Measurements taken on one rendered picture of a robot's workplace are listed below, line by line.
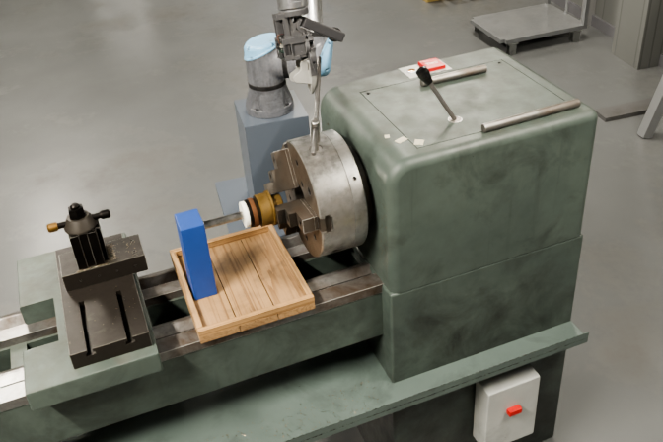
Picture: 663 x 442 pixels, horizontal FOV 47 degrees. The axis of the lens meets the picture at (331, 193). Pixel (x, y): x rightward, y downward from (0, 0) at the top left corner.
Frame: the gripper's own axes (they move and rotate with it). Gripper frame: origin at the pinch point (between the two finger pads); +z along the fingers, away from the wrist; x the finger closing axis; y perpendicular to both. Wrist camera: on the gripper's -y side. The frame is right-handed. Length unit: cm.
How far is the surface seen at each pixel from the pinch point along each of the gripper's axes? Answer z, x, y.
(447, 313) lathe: 66, 14, -24
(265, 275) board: 47, -1, 21
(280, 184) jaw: 22.4, 2.0, 13.4
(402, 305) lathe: 58, 16, -10
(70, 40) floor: 14, -466, 53
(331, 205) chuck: 25.6, 17.5, 5.3
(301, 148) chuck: 12.7, 7.3, 7.8
